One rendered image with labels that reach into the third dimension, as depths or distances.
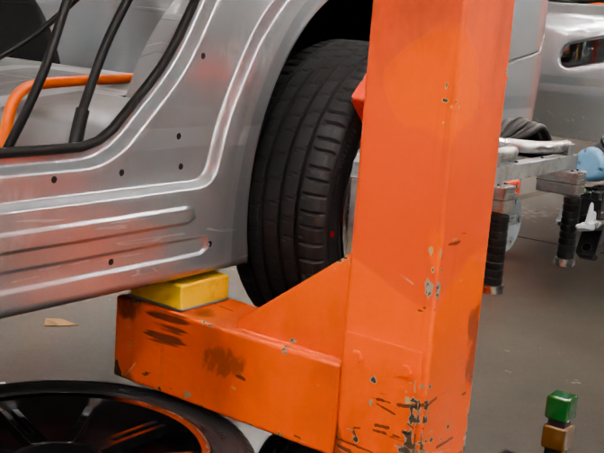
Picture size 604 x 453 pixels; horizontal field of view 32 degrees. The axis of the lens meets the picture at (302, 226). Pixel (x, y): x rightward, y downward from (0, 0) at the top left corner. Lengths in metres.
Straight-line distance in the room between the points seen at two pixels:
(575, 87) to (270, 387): 3.05
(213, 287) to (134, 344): 0.18
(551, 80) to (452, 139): 3.11
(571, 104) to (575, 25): 0.33
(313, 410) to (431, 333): 0.27
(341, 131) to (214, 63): 0.27
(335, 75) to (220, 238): 0.40
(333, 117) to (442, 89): 0.49
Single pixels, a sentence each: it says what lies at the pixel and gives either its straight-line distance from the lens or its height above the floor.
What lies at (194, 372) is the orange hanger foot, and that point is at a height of 0.58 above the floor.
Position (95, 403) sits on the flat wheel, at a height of 0.49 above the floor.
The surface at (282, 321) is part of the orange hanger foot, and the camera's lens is 1.77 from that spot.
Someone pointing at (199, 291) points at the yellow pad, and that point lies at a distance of 1.94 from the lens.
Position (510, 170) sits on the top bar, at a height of 0.97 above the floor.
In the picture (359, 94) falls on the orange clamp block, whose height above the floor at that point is 1.09.
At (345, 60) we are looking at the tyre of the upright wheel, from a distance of 2.12.
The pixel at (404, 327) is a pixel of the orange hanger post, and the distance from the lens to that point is 1.60.
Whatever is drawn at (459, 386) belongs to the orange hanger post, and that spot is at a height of 0.66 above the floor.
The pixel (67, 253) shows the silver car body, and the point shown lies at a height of 0.83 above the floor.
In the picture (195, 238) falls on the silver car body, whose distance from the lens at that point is 1.89.
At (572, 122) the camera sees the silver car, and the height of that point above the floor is 0.85.
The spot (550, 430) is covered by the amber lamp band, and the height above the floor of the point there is 0.60.
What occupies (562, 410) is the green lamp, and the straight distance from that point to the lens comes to 1.73.
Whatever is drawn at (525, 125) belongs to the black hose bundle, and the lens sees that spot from 2.23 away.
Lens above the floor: 1.23
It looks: 12 degrees down
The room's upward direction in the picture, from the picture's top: 4 degrees clockwise
